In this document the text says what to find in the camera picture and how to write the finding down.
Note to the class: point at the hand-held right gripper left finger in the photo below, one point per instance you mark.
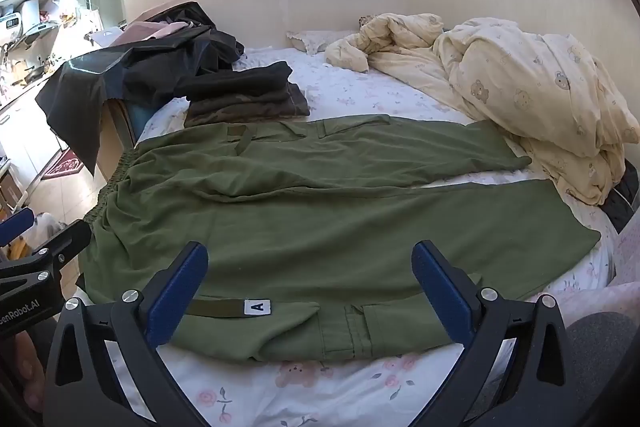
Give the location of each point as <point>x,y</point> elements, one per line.
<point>177,292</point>

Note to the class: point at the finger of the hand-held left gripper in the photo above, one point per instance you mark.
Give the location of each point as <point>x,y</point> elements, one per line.
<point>55,249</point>
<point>15,226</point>

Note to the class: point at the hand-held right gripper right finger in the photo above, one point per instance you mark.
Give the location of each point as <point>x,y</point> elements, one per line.
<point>445,292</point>

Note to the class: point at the green pants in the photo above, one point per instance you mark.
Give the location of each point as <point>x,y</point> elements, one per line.
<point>300,217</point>

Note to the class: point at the camouflage folded pants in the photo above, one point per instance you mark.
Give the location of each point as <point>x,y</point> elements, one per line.
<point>250,109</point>

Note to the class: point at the person's left hand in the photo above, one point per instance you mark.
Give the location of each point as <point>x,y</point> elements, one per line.
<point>24,367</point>

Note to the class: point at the white plastic bag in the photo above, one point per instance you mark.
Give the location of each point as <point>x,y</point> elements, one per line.
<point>45,229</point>

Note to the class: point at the red floor mat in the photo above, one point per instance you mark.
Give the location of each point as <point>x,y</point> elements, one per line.
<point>62,167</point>

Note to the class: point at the kitchen counter cabinet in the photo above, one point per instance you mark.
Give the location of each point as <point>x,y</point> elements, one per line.
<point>20,127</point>

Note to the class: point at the cardboard box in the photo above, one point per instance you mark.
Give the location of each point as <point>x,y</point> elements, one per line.
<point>112,132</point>

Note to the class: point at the black pan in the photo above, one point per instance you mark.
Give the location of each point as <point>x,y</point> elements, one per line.
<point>32,74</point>

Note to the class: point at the teal box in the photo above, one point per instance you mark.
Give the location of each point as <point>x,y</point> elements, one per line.
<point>142,116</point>

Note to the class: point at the range hood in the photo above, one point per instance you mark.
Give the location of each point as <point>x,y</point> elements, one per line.
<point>37,34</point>

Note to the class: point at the black bag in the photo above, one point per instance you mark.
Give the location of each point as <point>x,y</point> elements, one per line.
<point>625,202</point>

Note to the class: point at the white water heater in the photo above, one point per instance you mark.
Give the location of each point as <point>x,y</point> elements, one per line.
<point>20,24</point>

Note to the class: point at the black cloth pile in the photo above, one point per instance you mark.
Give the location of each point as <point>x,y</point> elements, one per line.
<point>150,67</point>

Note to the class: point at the white floral bedsheet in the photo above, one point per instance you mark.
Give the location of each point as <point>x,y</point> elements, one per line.
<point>350,92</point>

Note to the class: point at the black folded garment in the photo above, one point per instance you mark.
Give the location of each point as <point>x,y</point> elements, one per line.
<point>240,79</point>

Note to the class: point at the cream bear-print quilt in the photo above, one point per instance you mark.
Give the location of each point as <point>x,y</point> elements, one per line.
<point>525,82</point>

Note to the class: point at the pink garment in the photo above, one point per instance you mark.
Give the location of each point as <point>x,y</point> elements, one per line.
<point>150,29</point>

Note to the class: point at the cream pillow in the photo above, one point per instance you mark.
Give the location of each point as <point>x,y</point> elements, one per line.
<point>310,39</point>

